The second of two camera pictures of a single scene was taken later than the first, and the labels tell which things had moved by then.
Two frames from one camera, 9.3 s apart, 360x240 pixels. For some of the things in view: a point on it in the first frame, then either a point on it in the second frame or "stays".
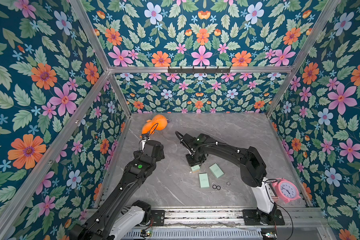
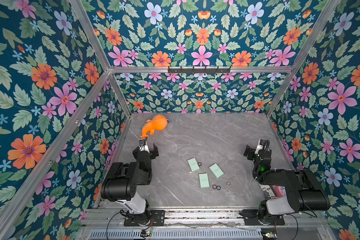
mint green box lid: [203, 179] stays
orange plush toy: [158, 122] stays
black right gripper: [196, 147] -> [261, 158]
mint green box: [216, 170] stays
